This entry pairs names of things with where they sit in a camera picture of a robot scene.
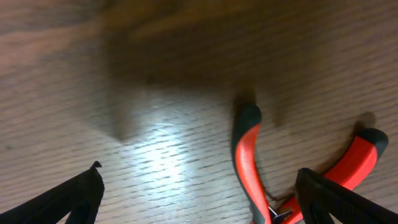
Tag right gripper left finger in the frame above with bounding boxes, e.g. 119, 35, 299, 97
1, 161, 104, 224

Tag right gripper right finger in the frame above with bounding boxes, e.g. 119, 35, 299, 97
295, 168, 397, 224

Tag red handled cutting pliers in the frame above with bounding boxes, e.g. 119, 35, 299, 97
231, 104, 389, 224

